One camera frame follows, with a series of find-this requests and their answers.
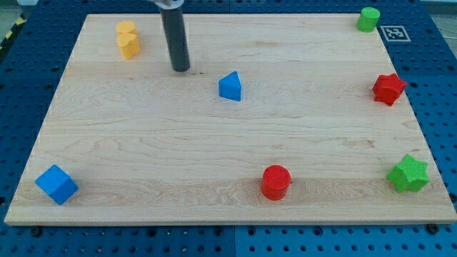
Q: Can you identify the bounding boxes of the green star block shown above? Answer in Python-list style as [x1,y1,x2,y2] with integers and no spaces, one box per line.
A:
[386,154,430,193]

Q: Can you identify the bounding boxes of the white fiducial marker tag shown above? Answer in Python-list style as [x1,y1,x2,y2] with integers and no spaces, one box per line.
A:
[380,25,411,42]

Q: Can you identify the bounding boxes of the silver rod mount flange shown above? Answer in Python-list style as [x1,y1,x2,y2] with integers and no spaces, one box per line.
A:
[149,0,184,10]

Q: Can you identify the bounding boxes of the blue cube block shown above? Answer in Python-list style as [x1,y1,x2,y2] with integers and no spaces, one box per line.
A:
[35,165,79,206]

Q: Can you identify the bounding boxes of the green cylinder block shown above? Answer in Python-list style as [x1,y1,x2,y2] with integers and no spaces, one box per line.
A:
[356,6,381,33]

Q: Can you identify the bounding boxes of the wooden board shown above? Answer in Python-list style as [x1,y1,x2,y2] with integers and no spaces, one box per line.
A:
[5,14,456,226]

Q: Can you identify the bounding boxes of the yellow cylinder block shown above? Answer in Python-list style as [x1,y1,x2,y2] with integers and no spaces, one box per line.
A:
[116,21,137,35]

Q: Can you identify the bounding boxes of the red star block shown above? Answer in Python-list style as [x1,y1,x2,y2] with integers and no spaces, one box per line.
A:
[372,74,407,106]

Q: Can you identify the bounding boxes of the yellow heart block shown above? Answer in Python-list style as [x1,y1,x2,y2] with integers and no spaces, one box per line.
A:
[116,33,141,60]

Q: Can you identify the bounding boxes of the blue triangle block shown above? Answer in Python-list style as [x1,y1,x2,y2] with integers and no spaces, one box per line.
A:
[218,71,242,101]

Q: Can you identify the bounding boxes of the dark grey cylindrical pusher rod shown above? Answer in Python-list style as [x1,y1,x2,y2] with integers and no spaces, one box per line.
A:
[160,7,190,72]

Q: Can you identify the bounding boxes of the red cylinder block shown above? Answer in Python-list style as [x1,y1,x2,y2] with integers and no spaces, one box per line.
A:
[261,165,291,201]

